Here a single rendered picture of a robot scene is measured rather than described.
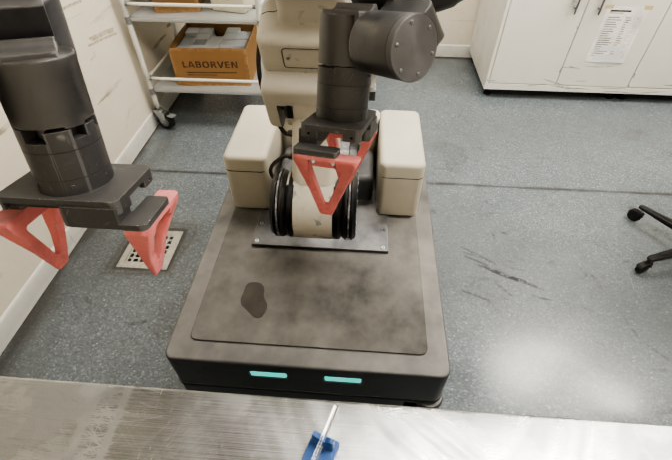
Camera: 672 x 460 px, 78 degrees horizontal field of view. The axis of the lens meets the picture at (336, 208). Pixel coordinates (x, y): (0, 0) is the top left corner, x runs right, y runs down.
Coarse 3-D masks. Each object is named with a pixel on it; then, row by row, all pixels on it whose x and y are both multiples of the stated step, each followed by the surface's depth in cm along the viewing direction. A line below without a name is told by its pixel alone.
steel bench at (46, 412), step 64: (0, 384) 54; (64, 384) 54; (0, 448) 49; (64, 448) 49; (128, 448) 49; (192, 448) 49; (256, 448) 49; (384, 448) 49; (448, 448) 49; (512, 448) 49; (576, 448) 49; (640, 448) 49
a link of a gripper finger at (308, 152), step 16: (304, 144) 43; (320, 144) 45; (304, 160) 42; (320, 160) 41; (336, 160) 41; (352, 160) 41; (304, 176) 44; (320, 192) 45; (336, 192) 44; (320, 208) 46
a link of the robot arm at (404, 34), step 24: (360, 0) 42; (384, 0) 40; (408, 0) 37; (360, 24) 37; (384, 24) 35; (408, 24) 34; (432, 24) 36; (360, 48) 37; (384, 48) 35; (408, 48) 35; (432, 48) 37; (384, 72) 37; (408, 72) 37
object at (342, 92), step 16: (320, 80) 43; (336, 80) 42; (352, 80) 42; (368, 80) 43; (320, 96) 44; (336, 96) 43; (352, 96) 43; (368, 96) 45; (320, 112) 45; (336, 112) 43; (352, 112) 44; (368, 112) 49; (304, 128) 43; (320, 128) 42; (336, 128) 42; (352, 128) 42
